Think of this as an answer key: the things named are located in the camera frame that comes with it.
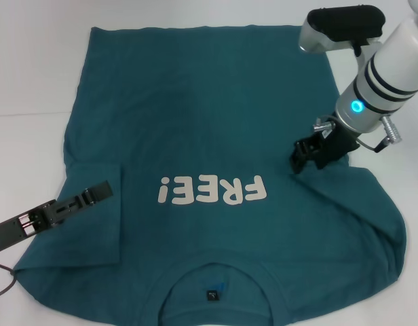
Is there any teal t-shirt with FREE print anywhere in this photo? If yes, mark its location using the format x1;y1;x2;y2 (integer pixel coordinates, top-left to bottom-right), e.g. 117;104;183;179
12;23;407;326

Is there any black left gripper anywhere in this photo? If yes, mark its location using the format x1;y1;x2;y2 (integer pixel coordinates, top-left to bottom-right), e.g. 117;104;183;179
0;181;114;255

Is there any gripper cable with plug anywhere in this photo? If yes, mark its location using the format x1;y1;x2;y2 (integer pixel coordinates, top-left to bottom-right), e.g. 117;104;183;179
0;257;18;300
312;115;404;153

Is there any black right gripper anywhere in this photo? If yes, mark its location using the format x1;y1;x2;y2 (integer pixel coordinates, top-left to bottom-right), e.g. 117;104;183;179
289;122;361;174

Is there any right gripper cable with plug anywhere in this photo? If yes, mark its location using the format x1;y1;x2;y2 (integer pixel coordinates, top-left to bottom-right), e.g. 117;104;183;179
312;115;404;153

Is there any left gripper cable with plug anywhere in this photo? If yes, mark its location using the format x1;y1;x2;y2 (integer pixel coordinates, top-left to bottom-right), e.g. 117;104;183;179
0;257;18;300

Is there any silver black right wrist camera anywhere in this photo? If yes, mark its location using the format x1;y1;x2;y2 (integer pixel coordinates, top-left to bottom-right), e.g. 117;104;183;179
299;3;386;65

